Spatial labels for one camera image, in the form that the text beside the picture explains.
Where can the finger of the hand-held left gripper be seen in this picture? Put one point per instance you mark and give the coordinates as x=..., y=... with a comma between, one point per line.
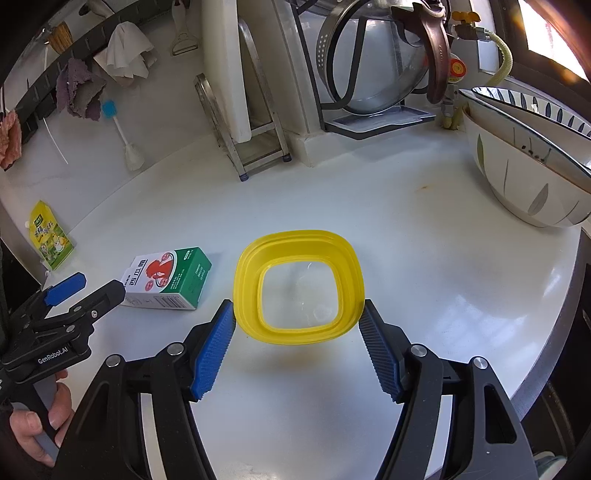
x=64, y=287
x=99, y=297

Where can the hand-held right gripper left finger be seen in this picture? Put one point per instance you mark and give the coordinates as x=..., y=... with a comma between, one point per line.
x=214, y=350

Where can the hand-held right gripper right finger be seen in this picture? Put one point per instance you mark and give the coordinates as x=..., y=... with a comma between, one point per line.
x=381, y=355

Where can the yellow rimmed clear lid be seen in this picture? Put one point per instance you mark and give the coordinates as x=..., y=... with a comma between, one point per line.
x=244, y=277

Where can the white green drink carton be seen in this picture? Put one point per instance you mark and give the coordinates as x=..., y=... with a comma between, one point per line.
x=184, y=277

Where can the person's left hand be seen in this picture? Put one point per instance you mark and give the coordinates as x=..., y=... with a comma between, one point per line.
x=27, y=431

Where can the yellow seasoning pouch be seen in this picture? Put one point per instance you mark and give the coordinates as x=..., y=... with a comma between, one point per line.
x=51, y=240

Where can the white bottle brush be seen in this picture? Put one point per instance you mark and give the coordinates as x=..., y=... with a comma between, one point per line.
x=134, y=157

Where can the orange hanging cloth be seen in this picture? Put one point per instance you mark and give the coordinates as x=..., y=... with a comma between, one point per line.
x=10, y=138

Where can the purple grey hanging cloth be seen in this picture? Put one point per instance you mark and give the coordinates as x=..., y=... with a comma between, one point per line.
x=81, y=90

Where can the steel cutting board rack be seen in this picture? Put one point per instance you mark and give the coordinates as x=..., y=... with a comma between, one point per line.
x=214, y=120

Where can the white leaf print bowl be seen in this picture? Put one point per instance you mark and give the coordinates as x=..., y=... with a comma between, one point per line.
x=517, y=184

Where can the black pot lid rack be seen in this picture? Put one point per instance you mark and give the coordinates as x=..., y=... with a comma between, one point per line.
x=369, y=124

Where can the white hanging cloth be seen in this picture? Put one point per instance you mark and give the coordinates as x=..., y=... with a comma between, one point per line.
x=124, y=50

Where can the yellow sponge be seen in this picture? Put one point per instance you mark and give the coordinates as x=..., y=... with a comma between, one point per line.
x=61, y=42

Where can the white cutting board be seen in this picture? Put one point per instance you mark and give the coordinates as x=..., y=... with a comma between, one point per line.
x=226, y=69

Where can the white peeler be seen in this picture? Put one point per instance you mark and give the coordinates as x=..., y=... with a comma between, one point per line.
x=183, y=41

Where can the glass pot lid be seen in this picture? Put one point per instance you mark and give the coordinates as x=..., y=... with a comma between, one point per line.
x=378, y=69

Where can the white bowl with striped rim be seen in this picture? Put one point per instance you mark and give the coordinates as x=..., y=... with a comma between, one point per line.
x=531, y=104

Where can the gas valve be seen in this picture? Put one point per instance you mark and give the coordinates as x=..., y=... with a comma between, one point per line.
x=466, y=30

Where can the window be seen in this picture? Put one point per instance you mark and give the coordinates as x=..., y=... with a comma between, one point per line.
x=554, y=41

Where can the black wall hook rail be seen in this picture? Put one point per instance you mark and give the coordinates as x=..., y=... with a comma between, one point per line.
x=87, y=42

